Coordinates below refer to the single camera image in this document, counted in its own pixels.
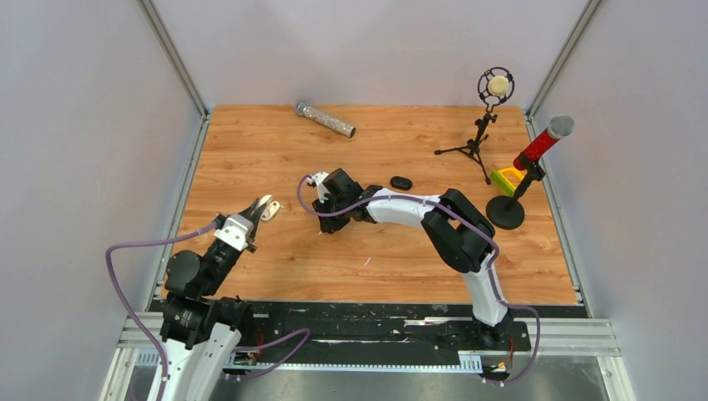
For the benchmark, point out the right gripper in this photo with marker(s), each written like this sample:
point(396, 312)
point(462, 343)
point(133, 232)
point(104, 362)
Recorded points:
point(331, 226)

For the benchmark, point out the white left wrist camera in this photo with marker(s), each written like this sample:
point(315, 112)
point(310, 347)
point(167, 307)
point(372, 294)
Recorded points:
point(236, 232)

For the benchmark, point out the yellow green toy block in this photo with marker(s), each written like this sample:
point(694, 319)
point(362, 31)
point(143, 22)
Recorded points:
point(507, 179)

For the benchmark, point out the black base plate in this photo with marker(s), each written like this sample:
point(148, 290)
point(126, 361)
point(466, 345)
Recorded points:
point(362, 334)

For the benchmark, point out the black round-base microphone stand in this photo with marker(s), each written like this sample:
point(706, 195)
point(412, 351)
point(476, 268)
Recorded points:
point(506, 212)

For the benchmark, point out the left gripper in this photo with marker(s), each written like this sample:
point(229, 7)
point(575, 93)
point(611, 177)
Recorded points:
point(252, 213)

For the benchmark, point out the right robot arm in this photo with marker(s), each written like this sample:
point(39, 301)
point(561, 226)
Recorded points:
point(460, 234)

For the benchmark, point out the black earbuds charging case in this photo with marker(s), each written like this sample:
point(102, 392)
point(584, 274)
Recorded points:
point(401, 183)

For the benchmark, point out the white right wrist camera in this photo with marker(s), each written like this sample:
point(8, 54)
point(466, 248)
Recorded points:
point(317, 181)

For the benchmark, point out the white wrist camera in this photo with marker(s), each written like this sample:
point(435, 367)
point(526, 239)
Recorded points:
point(236, 232)
point(317, 181)

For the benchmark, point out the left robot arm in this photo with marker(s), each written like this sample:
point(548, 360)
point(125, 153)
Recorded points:
point(198, 331)

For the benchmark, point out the black tripod microphone stand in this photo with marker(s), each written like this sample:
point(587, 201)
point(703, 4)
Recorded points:
point(495, 86)

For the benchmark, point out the silver glitter microphone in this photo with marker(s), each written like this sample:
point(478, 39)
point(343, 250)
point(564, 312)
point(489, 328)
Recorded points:
point(312, 113)

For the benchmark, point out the red glitter microphone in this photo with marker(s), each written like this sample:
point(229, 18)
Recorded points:
point(560, 126)

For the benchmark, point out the white earbuds charging case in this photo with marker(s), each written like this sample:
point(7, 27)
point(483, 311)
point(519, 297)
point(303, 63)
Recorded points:
point(268, 208)

